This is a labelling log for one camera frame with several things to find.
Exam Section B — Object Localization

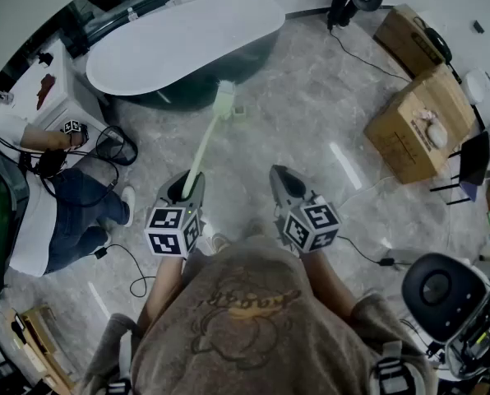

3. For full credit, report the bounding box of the person's right forearm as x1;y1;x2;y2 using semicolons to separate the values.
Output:
300;249;358;317

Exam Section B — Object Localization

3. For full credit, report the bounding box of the black floor cable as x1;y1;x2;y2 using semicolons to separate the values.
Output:
329;26;414;83

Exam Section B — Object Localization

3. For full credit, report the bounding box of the white round bucket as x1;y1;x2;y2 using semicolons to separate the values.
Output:
463;69;490;105

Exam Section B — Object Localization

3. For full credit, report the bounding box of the person's tan shoe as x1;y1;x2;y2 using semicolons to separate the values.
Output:
210;232;233;255
244;219;267;238

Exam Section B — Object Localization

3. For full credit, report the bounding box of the person's left tan shoe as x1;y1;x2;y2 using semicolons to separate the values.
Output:
210;232;233;255

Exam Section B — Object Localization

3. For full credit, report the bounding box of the black coiled cable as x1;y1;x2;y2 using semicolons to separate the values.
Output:
412;16;455;64

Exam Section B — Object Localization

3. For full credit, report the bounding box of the pale green long-handled brush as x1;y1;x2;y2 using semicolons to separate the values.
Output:
182;79;237;203

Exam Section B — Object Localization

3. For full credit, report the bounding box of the person's brown printed t-shirt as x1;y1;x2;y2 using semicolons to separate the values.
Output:
80;235;439;395

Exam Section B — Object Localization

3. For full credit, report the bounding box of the white pouch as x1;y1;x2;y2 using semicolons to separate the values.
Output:
427;122;450;148

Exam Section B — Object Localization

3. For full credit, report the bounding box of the black wire waste basket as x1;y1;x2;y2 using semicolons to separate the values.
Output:
95;125;140;166

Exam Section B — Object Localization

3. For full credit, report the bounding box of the black cable bundle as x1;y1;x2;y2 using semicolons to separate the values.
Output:
0;128;123;209

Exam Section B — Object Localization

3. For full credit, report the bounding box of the white bathtub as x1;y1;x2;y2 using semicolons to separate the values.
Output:
85;0;287;111

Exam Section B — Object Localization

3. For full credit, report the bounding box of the red-brown cloth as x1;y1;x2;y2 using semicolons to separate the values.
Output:
35;72;58;111

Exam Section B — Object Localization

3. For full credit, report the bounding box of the person's right tan shoe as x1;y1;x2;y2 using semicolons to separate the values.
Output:
244;219;267;238

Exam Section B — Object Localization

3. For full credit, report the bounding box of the white backpack electronics housing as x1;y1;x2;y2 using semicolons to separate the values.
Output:
445;290;490;383

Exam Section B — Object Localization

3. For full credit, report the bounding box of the person's left forearm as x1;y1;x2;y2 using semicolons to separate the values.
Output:
140;255;187;333

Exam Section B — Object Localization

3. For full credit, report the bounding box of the black cable with adapter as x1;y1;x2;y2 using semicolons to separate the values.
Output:
93;243;158;299
338;235;413;269

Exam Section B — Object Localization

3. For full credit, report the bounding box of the brown cardboard box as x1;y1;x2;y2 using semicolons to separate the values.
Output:
373;4;455;78
363;63;477;185

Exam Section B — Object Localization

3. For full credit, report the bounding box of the black round stool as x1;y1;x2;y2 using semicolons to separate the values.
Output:
401;253;490;344

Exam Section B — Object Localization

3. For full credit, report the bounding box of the person's right backpack strap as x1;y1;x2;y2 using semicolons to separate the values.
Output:
370;341;429;395

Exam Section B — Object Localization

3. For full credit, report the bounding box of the wooden frame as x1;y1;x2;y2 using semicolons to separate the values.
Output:
9;304;76;391

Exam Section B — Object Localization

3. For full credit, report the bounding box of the white cabinet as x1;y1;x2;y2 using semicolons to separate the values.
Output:
31;39;111;142

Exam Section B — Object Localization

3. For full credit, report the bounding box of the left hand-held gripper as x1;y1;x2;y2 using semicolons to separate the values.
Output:
144;170;208;259

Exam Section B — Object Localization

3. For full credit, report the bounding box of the black chair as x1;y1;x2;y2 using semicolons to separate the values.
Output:
429;129;490;206

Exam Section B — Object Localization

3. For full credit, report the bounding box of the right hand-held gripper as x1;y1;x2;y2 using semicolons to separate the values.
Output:
269;165;342;254

